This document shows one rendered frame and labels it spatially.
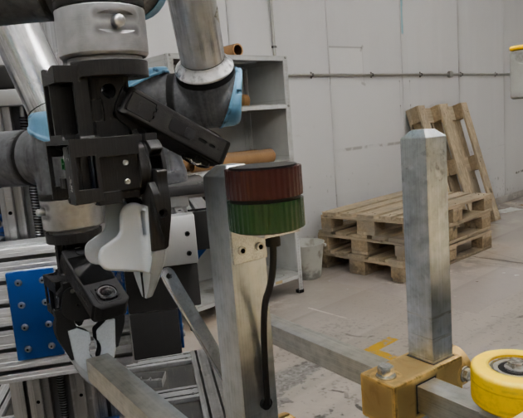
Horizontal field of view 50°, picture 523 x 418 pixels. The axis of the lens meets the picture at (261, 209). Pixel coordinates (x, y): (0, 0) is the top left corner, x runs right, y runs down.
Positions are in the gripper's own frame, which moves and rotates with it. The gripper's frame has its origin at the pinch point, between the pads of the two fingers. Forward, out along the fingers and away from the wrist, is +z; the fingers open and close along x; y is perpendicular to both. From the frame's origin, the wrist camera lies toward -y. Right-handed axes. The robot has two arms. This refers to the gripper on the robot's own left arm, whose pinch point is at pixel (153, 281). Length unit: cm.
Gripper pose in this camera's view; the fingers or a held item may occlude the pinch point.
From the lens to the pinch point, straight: 54.1
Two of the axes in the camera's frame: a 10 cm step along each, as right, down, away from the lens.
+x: 5.8, 0.8, -8.1
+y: -8.1, 1.5, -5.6
